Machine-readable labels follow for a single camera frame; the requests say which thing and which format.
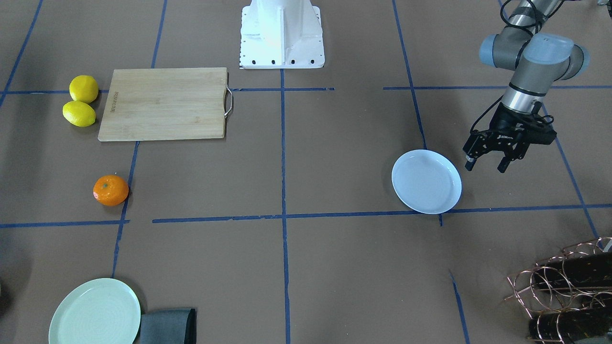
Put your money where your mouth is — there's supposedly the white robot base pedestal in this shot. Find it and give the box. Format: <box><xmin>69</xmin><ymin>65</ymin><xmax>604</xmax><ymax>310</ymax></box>
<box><xmin>239</xmin><ymin>0</ymin><xmax>326</xmax><ymax>69</ymax></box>

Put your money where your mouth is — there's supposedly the yellow lemon near board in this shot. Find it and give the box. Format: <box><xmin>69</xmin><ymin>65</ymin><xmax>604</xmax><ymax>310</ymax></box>
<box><xmin>63</xmin><ymin>100</ymin><xmax>96</xmax><ymax>127</ymax></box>

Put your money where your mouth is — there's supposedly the dark grey folded cloth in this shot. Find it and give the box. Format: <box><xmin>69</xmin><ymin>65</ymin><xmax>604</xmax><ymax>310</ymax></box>
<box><xmin>139</xmin><ymin>308</ymin><xmax>197</xmax><ymax>344</ymax></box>

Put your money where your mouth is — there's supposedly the dark green wine bottle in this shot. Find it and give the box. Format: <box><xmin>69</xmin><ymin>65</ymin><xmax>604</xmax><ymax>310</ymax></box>
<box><xmin>528</xmin><ymin>307</ymin><xmax>612</xmax><ymax>344</ymax></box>
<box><xmin>533</xmin><ymin>252</ymin><xmax>612</xmax><ymax>292</ymax></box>

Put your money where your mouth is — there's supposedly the orange mandarin fruit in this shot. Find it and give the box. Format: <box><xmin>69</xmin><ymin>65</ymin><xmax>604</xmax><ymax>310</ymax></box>
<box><xmin>92</xmin><ymin>174</ymin><xmax>129</xmax><ymax>206</ymax></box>

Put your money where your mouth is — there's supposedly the light green plate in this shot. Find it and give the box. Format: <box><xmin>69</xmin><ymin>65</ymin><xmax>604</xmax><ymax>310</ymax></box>
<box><xmin>48</xmin><ymin>278</ymin><xmax>141</xmax><ymax>344</ymax></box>

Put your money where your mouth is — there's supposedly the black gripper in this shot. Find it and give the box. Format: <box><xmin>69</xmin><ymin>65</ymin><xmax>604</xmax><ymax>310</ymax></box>
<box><xmin>463</xmin><ymin>102</ymin><xmax>541</xmax><ymax>173</ymax></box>

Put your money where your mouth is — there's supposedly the copper wire bottle rack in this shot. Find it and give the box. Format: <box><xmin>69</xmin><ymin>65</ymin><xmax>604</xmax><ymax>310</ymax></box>
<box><xmin>506</xmin><ymin>237</ymin><xmax>612</xmax><ymax>344</ymax></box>

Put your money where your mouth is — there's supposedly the bamboo cutting board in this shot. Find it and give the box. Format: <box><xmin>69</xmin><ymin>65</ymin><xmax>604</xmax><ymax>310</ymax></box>
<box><xmin>98</xmin><ymin>67</ymin><xmax>234</xmax><ymax>142</ymax></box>

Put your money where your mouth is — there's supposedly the light blue plate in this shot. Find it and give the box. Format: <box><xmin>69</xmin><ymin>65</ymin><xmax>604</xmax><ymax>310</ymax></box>
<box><xmin>391</xmin><ymin>150</ymin><xmax>462</xmax><ymax>214</ymax></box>

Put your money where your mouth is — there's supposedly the yellow lemon far side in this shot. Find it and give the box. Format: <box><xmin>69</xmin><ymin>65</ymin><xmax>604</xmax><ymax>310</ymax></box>
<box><xmin>68</xmin><ymin>75</ymin><xmax>100</xmax><ymax>104</ymax></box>

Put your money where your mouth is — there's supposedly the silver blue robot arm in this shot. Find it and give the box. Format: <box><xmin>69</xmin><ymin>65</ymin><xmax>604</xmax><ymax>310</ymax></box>
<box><xmin>463</xmin><ymin>0</ymin><xmax>590</xmax><ymax>172</ymax></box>

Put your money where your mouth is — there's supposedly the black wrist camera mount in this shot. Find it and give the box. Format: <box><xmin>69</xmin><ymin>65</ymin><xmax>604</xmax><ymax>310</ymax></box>
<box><xmin>522</xmin><ymin>115</ymin><xmax>557</xmax><ymax>145</ymax></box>

